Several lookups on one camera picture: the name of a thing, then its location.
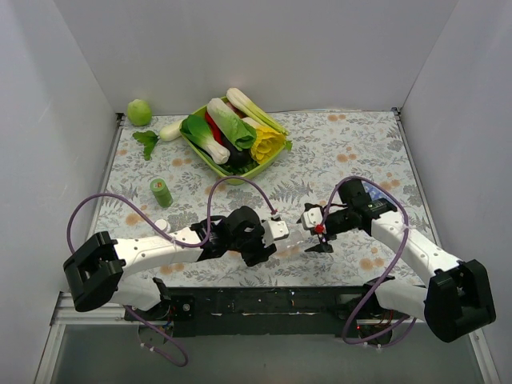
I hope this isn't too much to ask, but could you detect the clear pill organizer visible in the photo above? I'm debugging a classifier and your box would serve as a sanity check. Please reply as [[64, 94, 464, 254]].
[[274, 231, 305, 253]]

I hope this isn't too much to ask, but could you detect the white cap pill bottle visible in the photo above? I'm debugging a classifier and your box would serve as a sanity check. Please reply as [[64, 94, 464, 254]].
[[154, 218, 170, 233]]

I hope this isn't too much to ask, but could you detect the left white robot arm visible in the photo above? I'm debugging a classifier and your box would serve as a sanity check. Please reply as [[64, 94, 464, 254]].
[[63, 206, 288, 320]]

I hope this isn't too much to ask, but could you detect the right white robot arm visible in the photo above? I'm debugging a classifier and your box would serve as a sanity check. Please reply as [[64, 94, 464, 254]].
[[299, 177, 496, 342]]

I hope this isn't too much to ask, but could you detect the blue pill organizer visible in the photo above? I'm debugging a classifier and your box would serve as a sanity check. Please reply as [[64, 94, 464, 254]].
[[366, 186, 387, 200]]

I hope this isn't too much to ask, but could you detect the floral table mat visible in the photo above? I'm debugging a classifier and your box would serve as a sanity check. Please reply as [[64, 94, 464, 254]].
[[93, 110, 433, 287]]

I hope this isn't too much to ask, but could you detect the green plastic tray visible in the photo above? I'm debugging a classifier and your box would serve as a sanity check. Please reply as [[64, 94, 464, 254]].
[[179, 94, 292, 178]]

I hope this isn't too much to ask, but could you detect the dark purple eggplant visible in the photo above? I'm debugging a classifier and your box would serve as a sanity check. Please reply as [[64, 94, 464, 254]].
[[222, 136, 252, 169]]

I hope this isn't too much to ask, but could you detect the yellow lettuce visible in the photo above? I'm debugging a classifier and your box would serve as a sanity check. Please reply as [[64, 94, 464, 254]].
[[250, 126, 292, 165]]

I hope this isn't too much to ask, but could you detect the green cylindrical bottle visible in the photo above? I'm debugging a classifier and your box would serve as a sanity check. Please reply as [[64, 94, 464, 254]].
[[150, 178, 173, 208]]

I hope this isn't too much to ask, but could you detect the napa cabbage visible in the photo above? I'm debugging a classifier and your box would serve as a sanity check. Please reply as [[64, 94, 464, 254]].
[[206, 98, 257, 150]]

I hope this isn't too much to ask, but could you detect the red chili pepper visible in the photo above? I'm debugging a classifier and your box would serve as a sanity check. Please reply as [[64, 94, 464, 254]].
[[205, 112, 223, 145]]

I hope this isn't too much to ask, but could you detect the green bok choy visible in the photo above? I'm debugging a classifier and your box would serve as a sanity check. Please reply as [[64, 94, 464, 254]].
[[180, 115, 230, 165]]

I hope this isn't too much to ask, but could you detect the white radish with leaves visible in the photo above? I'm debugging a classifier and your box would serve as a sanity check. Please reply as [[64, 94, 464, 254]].
[[132, 119, 184, 161]]

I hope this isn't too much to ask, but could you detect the white green leek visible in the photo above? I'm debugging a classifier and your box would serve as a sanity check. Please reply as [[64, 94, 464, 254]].
[[226, 87, 289, 136]]

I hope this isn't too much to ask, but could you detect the green round cabbage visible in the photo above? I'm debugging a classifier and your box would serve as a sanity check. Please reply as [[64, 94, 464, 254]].
[[126, 99, 153, 126]]

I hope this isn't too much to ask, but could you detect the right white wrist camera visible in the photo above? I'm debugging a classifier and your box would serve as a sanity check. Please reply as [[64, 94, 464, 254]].
[[300, 205, 326, 234]]

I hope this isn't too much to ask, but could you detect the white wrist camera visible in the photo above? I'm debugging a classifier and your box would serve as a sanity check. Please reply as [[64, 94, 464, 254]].
[[262, 219, 290, 246], [300, 205, 326, 234]]

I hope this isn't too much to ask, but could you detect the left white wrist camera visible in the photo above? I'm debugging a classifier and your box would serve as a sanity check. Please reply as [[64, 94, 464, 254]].
[[262, 219, 290, 246]]

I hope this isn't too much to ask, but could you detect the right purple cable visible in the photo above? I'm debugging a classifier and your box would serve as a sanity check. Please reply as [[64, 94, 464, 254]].
[[319, 175, 419, 347]]

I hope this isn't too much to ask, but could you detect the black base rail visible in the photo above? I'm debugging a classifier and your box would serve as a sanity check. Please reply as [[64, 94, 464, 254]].
[[123, 286, 401, 341]]

